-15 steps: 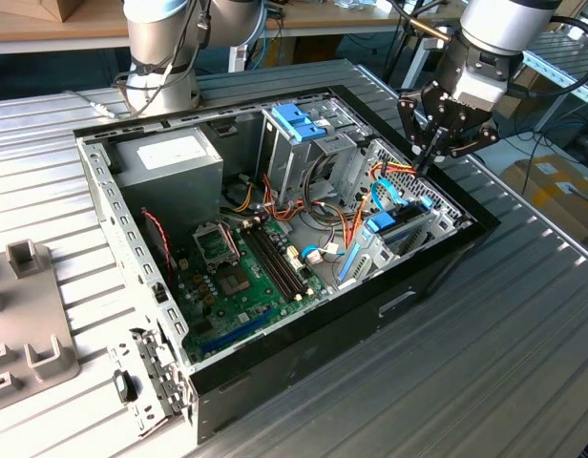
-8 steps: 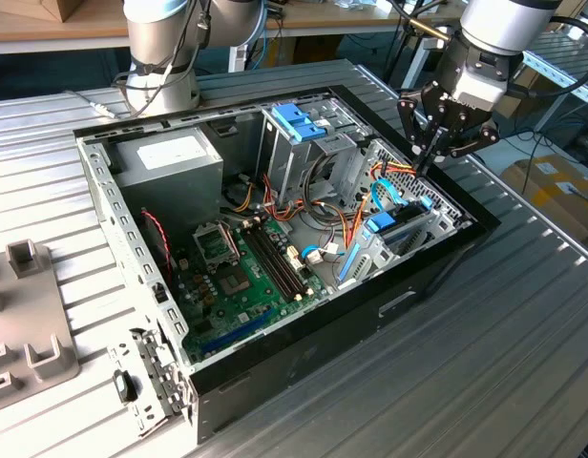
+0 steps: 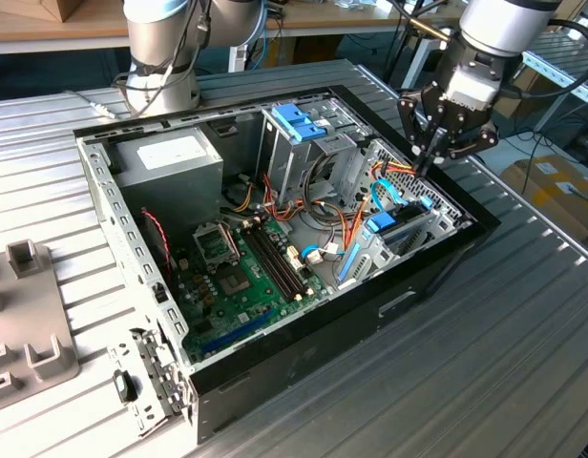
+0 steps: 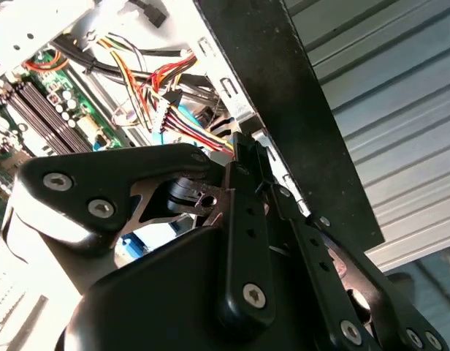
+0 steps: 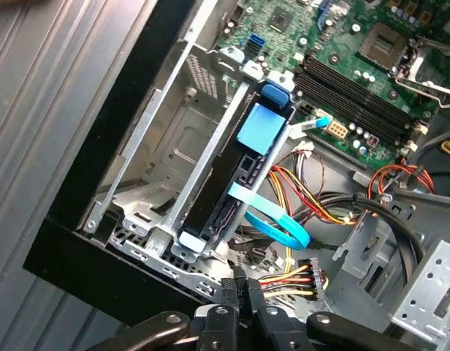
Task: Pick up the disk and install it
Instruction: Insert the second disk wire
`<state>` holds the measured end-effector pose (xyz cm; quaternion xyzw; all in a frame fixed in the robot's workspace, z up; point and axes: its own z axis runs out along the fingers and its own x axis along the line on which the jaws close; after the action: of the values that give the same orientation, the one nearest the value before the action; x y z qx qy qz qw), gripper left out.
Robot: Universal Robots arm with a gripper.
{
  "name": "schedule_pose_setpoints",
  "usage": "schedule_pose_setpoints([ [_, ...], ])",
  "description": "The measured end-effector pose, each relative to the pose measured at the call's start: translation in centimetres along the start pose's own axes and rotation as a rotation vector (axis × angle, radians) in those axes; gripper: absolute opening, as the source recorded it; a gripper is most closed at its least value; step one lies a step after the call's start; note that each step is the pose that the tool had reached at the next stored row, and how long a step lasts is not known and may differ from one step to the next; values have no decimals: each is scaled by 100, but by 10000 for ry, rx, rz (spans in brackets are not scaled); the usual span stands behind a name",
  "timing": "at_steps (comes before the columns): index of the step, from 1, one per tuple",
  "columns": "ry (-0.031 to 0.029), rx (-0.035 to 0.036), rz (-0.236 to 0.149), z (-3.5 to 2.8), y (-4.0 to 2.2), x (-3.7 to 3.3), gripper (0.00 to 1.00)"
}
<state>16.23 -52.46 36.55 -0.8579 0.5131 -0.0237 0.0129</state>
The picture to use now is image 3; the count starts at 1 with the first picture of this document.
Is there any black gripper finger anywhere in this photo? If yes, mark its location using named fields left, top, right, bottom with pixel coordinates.
left=397, top=84, right=447, bottom=177
left=425, top=110, right=499, bottom=177

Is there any orange red power wire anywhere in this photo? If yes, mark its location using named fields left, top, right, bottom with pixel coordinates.
left=344, top=160, right=422, bottom=261

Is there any hard disk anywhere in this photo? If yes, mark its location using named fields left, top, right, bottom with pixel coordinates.
left=338, top=194, right=437, bottom=290

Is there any metal disk bay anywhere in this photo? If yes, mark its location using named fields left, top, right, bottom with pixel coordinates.
left=334, top=195, right=460, bottom=292

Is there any black stand pole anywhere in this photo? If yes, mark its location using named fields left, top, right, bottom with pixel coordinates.
left=384, top=0, right=429, bottom=92

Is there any cardboard box with labels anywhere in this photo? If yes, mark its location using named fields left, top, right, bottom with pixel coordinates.
left=501, top=155, right=588, bottom=249

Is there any long wooden desk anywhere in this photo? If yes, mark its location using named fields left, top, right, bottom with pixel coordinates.
left=0, top=0, right=467, bottom=54

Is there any blue plastic drive latch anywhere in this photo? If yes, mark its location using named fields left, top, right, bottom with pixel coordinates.
left=270, top=103, right=326, bottom=143

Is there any grey metal drive cage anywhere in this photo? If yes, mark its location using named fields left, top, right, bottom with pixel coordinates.
left=254, top=102, right=371, bottom=211

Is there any black RAM slot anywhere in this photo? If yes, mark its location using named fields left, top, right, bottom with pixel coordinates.
left=255, top=223, right=304, bottom=294
left=244, top=227, right=292, bottom=302
left=261, top=221, right=309, bottom=291
left=249, top=225, right=298, bottom=299

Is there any metal socket cover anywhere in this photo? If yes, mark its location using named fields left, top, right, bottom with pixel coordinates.
left=192, top=221, right=242, bottom=264

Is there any grey power supply unit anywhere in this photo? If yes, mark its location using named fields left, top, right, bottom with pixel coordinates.
left=110, top=126, right=226, bottom=239

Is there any green motherboard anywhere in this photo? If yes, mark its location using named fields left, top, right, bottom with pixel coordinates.
left=172, top=212, right=333, bottom=364

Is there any black open PC case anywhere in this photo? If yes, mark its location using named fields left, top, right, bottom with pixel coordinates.
left=73, top=84, right=503, bottom=446

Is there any blue expansion slot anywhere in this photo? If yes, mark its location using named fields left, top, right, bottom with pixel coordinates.
left=200, top=308, right=275, bottom=359

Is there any brown cardboard box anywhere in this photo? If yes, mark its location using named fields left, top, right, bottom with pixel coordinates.
left=35, top=0, right=93, bottom=24

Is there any black oval case knob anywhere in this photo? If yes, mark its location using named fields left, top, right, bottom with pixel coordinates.
left=111, top=368, right=137, bottom=406

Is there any grey parts rack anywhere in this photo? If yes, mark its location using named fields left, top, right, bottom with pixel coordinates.
left=0, top=238, right=83, bottom=416

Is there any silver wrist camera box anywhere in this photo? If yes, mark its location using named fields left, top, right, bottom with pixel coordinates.
left=444, top=65, right=497, bottom=114

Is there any metal slat table frame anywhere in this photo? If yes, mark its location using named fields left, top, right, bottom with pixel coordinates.
left=493, top=32, right=588, bottom=139

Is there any black wire bundle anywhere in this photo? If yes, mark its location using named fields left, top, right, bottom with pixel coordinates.
left=301, top=152, right=357, bottom=225

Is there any red orange wire bundle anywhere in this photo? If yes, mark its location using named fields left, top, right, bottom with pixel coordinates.
left=262, top=172, right=305, bottom=224

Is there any yellow orange wire bundle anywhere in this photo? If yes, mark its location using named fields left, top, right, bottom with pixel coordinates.
left=226, top=174, right=255, bottom=214

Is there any red black twisted wire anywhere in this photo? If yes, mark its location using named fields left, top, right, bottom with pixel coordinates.
left=139, top=206, right=175, bottom=281

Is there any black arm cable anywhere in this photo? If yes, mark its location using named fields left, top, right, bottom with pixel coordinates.
left=73, top=0, right=214, bottom=120

